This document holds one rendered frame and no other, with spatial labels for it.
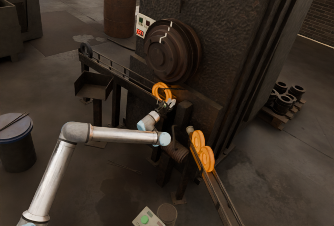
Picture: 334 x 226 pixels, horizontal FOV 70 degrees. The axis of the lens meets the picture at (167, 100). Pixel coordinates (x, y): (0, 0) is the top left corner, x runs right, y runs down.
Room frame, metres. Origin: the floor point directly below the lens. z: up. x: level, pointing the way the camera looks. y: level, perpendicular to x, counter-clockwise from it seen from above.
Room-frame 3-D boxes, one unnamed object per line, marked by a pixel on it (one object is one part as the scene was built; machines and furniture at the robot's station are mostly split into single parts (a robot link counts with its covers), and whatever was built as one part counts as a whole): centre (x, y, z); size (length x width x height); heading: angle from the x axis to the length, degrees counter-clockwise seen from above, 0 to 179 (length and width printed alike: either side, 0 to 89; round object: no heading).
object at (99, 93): (1.65, 0.63, 0.36); 0.26 x 0.20 x 0.72; 89
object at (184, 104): (1.46, -0.15, 0.68); 0.11 x 0.08 x 0.24; 144
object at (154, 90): (1.59, 0.05, 0.75); 0.18 x 0.03 x 0.18; 55
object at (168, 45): (1.51, 0.11, 1.11); 0.28 x 0.06 x 0.28; 54
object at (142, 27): (1.87, 0.27, 1.15); 0.26 x 0.02 x 0.18; 54
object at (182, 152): (1.28, -0.14, 0.27); 0.22 x 0.13 x 0.53; 54
